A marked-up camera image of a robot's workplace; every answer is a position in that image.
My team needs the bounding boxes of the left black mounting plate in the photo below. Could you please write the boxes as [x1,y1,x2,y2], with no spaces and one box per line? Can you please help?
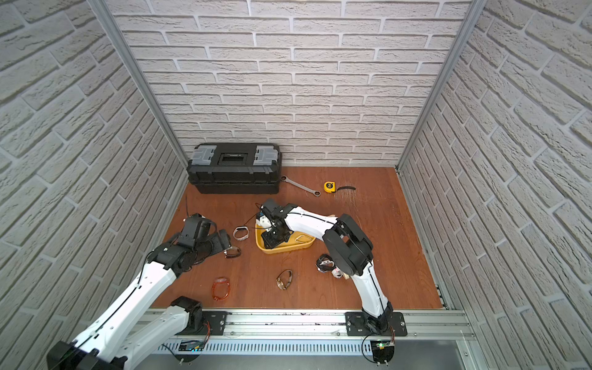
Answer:
[178,311,228,336]

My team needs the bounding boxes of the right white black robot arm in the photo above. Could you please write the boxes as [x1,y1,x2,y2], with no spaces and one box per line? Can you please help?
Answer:
[256,199,393,335]

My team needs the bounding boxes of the grey white band watch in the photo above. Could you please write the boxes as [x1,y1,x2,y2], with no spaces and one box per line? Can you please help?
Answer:
[233,226,250,241]

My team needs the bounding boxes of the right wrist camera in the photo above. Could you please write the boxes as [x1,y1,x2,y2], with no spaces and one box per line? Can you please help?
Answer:
[255,211,272,231]

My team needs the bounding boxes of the controller board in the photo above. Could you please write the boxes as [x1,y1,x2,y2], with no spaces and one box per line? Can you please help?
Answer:
[370,340,396,365]
[178,341,207,363]

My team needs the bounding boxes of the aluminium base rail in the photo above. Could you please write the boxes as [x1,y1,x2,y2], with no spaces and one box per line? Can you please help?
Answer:
[94,307,477,343]

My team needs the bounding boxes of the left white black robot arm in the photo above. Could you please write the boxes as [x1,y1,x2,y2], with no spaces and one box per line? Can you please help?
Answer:
[46,214,231,369]

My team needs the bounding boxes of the black strap watch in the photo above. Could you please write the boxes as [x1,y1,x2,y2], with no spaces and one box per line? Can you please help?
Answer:
[315,254,335,273]

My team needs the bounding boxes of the right controller board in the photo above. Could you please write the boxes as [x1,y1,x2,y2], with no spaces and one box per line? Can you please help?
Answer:
[370,340,396,365]

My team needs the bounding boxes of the cream pink strap watch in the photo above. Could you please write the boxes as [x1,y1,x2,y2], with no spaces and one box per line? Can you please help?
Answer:
[331,267,350,280]

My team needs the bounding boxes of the black grey toolbox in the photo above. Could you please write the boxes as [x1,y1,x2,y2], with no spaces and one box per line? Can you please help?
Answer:
[187,143,282,194]

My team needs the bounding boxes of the yellow plastic storage box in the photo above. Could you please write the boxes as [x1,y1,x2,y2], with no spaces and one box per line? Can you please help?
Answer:
[255,222,316,254]

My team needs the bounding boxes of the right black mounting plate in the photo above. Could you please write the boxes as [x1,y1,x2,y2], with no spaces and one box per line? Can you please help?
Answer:
[345,311,408,337]

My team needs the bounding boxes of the yellow tape measure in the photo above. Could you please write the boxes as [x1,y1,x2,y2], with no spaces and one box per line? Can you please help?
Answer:
[323,181,336,194]

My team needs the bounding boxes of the black mounting plate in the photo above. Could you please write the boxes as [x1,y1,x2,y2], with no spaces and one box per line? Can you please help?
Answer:
[345,311,408,337]
[178,311,228,336]

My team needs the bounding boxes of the silver combination wrench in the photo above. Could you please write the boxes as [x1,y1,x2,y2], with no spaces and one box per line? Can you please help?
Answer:
[281,176,321,197]

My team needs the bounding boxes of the left controller board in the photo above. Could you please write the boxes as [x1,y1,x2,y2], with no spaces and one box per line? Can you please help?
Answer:
[178,341,207,363]

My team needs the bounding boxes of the red orange glasses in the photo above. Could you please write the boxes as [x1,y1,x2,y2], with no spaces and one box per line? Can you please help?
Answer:
[211,277,231,302]

